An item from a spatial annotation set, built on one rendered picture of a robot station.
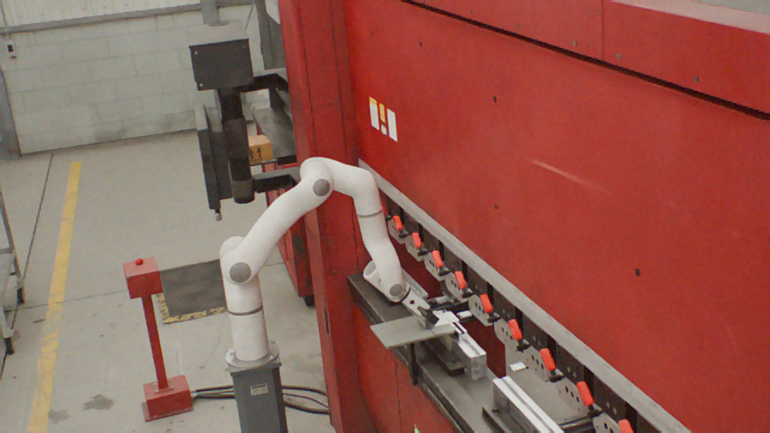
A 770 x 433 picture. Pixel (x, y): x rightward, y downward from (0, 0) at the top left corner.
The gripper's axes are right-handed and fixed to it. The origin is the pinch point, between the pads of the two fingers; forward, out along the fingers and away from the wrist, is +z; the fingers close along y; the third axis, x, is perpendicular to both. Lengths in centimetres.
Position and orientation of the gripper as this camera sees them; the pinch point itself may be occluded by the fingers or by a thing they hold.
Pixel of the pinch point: (430, 315)
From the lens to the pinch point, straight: 365.7
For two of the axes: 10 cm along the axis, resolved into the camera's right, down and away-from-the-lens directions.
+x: -6.5, 7.6, 0.2
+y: -3.3, -3.0, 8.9
